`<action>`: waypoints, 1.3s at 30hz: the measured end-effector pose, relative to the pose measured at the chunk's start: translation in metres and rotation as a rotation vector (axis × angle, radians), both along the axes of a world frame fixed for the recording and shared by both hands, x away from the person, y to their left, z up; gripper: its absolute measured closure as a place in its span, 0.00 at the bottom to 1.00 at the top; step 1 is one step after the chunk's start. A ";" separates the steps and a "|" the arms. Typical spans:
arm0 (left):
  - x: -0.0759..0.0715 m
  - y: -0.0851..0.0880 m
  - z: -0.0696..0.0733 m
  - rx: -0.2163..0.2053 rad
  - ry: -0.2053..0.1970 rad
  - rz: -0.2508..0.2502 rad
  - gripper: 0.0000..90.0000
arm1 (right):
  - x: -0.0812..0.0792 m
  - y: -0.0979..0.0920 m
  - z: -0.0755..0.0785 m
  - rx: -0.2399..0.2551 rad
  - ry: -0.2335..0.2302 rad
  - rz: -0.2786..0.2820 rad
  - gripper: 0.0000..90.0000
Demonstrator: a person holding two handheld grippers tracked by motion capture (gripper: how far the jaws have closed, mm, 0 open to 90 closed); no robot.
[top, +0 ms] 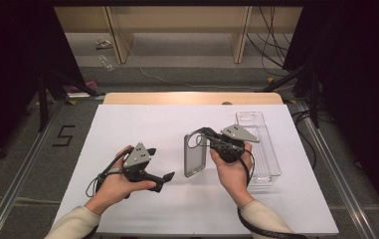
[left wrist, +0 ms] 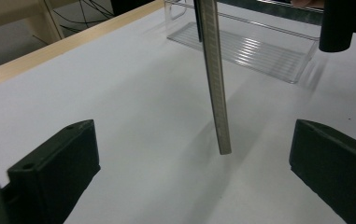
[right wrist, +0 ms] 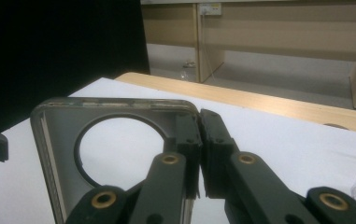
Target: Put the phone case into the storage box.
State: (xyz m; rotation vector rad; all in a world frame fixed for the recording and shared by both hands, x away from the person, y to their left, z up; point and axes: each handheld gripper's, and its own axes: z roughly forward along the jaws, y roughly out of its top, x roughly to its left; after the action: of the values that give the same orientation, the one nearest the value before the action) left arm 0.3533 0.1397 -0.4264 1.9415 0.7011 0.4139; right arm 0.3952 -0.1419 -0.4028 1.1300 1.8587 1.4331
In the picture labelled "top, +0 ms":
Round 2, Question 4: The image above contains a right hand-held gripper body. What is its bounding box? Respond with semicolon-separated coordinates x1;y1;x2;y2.
208;123;261;164

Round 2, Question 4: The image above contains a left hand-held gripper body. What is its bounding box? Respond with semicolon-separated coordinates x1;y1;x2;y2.
121;141;156;187

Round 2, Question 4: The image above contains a grey phone case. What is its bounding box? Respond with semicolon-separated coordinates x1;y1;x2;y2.
183;131;209;179

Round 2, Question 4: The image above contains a clear plastic box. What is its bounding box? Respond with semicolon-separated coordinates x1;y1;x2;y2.
235;111;283;187

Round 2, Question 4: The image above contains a person's right hand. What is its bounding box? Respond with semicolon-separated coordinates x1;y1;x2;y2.
209;140;256;209

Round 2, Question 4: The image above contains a person's left hand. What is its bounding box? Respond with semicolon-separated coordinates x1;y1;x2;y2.
89;144;157;215

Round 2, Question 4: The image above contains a white table board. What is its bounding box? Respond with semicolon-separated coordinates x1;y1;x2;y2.
51;104;340;237

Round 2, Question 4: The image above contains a light wooden table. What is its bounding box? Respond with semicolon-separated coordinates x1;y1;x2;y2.
102;92;284;107

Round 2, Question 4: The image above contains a pink floor item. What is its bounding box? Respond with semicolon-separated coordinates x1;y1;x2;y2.
70;79;98;94

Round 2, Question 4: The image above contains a black metal stand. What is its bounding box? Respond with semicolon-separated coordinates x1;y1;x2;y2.
37;70;107;133
262;64;321;129

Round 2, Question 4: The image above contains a clear plastic packaging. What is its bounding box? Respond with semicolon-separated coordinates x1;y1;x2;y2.
97;54;115;72

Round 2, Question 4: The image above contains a light wooden shelf unit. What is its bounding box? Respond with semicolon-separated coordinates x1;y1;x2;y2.
53;5;304;65

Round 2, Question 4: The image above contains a small grey floor item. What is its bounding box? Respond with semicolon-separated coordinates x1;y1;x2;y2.
95;38;113;51

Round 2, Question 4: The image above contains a black curtain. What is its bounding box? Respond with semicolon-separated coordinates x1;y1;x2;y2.
282;0;379;228
0;0;86;175

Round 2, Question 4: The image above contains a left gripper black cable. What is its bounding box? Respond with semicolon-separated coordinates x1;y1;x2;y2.
85;147;135;199

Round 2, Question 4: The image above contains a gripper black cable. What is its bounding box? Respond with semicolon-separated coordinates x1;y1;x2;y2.
85;147;135;199
194;131;310;239

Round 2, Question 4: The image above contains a black floor cable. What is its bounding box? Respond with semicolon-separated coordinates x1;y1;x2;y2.
290;109;335;171

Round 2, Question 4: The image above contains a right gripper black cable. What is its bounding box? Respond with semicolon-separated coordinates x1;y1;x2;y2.
194;131;310;239

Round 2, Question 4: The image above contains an aluminium floor rail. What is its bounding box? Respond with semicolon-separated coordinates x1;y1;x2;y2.
294;99;378;239
0;99;68;239

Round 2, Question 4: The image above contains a bundle of black cables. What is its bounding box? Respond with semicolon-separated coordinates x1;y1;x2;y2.
246;5;294;78

